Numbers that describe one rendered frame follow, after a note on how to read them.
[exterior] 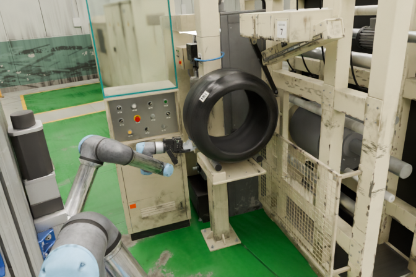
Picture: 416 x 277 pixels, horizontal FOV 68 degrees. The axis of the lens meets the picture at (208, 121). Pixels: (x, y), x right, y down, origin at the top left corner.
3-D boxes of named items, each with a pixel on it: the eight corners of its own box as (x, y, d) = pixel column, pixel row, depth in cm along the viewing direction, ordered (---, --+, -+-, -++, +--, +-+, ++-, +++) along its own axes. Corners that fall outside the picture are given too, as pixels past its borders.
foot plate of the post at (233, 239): (200, 230, 270) (200, 227, 268) (229, 223, 277) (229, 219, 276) (210, 251, 245) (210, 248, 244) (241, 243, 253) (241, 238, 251)
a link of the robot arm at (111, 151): (118, 138, 138) (177, 162, 178) (102, 135, 144) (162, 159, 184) (109, 163, 135) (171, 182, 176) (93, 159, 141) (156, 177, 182)
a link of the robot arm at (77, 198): (57, 255, 131) (102, 134, 144) (37, 243, 139) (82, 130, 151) (79, 254, 141) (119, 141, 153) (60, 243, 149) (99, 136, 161)
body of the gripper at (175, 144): (184, 140, 183) (163, 141, 179) (183, 153, 186) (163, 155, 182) (181, 136, 190) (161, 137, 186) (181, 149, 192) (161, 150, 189)
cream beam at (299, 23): (239, 37, 205) (238, 13, 200) (272, 34, 211) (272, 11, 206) (288, 43, 150) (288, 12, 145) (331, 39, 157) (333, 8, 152)
